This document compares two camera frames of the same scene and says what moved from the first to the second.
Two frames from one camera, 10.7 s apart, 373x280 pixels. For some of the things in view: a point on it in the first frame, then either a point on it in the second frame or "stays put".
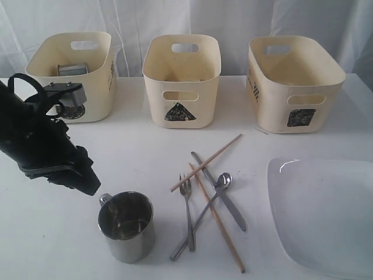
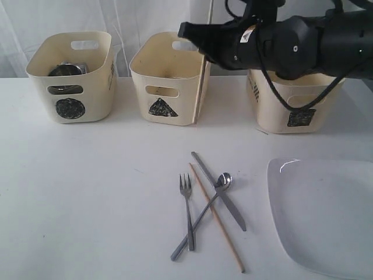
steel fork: x=185 y=189 stays put
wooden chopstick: x=177 y=186 to x=209 y=21
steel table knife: x=219 y=192 stays put
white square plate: x=323 y=210 stays put
